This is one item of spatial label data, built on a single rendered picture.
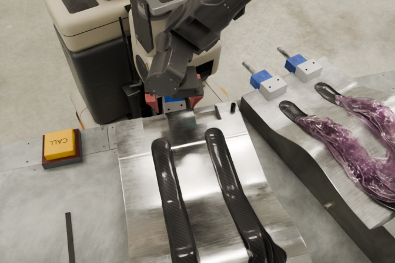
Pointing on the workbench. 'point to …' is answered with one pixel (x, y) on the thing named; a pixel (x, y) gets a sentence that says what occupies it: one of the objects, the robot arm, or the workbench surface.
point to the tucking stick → (70, 238)
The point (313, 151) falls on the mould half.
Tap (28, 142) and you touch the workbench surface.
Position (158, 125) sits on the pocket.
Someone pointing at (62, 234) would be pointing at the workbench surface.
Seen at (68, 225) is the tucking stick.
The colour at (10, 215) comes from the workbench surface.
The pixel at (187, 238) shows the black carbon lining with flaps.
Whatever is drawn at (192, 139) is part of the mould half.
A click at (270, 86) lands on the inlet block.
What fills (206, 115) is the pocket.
